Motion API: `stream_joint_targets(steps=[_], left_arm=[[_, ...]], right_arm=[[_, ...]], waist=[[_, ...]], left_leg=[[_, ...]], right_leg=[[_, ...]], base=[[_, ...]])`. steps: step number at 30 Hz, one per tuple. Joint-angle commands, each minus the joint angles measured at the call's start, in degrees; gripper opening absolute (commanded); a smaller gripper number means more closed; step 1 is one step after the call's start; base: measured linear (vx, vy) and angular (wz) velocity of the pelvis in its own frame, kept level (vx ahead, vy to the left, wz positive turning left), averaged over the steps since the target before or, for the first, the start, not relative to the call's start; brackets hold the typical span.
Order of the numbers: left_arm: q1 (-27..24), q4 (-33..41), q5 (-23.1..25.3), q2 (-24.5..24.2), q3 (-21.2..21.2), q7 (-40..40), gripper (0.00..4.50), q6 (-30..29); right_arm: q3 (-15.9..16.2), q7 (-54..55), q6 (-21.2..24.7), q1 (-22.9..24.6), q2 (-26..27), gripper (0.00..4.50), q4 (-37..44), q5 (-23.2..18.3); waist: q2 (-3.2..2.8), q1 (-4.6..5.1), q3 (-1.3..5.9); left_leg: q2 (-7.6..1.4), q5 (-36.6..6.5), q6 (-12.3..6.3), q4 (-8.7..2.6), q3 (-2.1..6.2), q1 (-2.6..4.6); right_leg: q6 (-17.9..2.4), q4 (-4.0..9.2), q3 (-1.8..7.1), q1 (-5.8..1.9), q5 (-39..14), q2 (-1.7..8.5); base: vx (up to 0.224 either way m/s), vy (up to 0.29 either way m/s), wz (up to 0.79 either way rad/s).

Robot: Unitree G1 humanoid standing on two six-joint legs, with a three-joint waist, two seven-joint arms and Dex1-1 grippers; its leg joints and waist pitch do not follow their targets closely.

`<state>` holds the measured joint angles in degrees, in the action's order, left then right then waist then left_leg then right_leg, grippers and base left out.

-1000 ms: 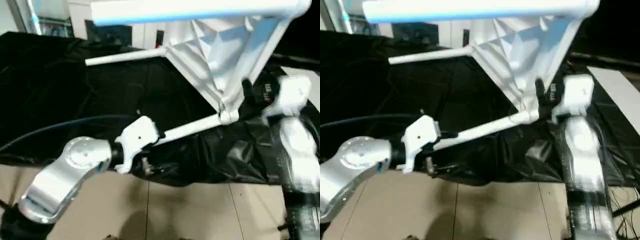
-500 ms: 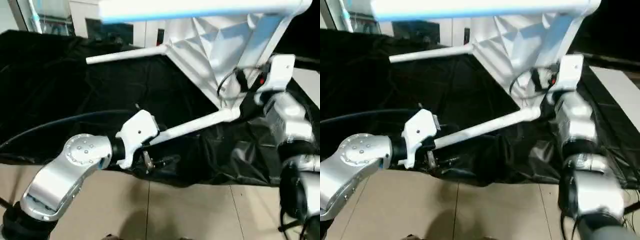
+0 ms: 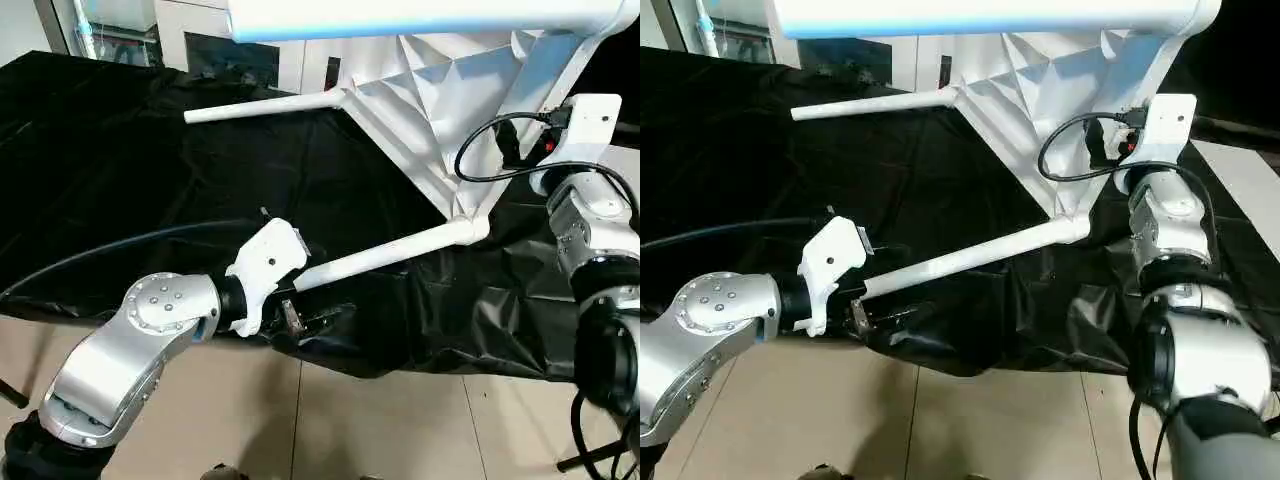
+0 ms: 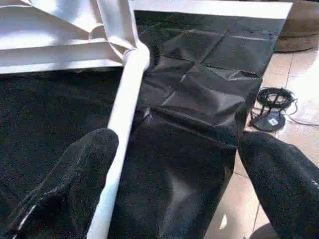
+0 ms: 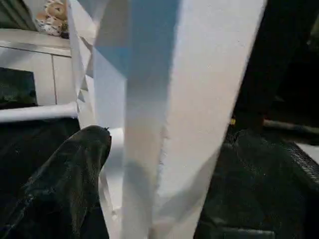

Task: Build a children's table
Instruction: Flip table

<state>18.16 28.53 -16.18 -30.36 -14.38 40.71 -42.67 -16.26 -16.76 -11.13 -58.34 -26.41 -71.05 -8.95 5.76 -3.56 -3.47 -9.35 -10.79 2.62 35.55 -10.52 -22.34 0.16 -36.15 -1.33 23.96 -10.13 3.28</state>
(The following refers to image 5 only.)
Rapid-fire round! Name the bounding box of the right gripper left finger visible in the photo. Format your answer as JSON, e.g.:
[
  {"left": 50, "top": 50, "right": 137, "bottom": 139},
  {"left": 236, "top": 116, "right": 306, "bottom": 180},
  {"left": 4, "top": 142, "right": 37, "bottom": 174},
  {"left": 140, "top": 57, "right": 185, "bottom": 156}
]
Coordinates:
[{"left": 0, "top": 125, "right": 113, "bottom": 239}]

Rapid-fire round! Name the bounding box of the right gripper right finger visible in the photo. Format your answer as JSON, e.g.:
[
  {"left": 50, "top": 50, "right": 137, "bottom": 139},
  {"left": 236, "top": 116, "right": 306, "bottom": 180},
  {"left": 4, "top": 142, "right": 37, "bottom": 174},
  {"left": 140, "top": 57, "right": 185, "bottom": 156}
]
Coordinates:
[{"left": 193, "top": 129, "right": 319, "bottom": 239}]

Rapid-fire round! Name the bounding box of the white plastic table leg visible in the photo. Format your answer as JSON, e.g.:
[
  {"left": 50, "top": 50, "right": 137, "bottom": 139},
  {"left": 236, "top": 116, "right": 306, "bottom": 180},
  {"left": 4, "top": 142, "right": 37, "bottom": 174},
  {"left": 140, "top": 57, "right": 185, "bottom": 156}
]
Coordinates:
[{"left": 0, "top": 102, "right": 80, "bottom": 124}]

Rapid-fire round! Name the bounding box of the white plastic table top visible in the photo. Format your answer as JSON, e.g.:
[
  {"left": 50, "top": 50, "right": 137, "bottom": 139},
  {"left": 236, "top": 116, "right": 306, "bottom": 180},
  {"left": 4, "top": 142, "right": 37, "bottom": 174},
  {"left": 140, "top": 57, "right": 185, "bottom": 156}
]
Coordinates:
[{"left": 67, "top": 0, "right": 268, "bottom": 239}]

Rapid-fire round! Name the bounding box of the black work mat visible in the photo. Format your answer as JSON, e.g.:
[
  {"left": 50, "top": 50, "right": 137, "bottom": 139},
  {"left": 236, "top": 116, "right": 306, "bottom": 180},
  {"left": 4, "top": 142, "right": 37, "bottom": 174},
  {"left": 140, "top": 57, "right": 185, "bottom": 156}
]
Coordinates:
[{"left": 0, "top": 117, "right": 319, "bottom": 239}]

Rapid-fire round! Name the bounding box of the beige plush toy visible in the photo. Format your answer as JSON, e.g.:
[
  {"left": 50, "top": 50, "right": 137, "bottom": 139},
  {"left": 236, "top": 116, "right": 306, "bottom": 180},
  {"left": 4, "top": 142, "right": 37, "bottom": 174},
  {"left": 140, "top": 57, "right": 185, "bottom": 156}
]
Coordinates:
[{"left": 35, "top": 0, "right": 69, "bottom": 37}]

